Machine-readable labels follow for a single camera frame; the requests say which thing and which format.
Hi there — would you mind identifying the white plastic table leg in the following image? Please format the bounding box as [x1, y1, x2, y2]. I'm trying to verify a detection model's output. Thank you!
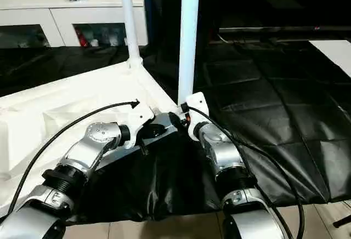
[177, 0, 202, 108]
[119, 0, 143, 70]

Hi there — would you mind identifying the black plastic mat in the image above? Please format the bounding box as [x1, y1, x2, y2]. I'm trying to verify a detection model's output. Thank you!
[0, 40, 351, 222]

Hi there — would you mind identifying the white cabinet with glass doors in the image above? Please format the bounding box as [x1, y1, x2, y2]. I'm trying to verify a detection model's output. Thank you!
[0, 0, 149, 48]

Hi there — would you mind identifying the white flat board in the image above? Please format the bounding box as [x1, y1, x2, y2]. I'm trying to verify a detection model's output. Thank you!
[308, 39, 351, 77]

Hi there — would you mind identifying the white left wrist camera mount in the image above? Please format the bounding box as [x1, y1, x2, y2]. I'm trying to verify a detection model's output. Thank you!
[126, 104, 156, 151]

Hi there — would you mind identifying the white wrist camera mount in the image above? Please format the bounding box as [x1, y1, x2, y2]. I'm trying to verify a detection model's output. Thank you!
[185, 92, 211, 141]
[126, 104, 156, 151]

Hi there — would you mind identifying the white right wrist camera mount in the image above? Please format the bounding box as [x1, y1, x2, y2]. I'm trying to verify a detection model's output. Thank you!
[185, 92, 211, 141]

